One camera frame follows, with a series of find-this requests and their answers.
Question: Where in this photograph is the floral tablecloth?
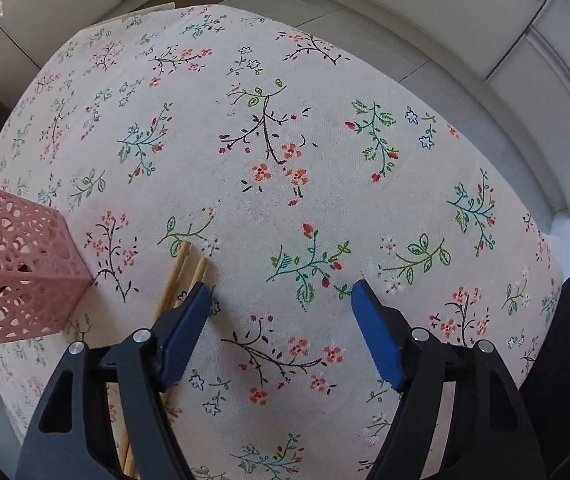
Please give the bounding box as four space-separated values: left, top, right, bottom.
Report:
0 6 562 479

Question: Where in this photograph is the pink perforated utensil holder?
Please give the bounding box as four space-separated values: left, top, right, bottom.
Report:
0 190 92 344

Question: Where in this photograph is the wooden chopstick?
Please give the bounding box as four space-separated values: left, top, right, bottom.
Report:
154 242 190 321
118 257 209 479

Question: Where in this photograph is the wooden chopstick on table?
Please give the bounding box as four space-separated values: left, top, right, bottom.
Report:
154 242 190 321

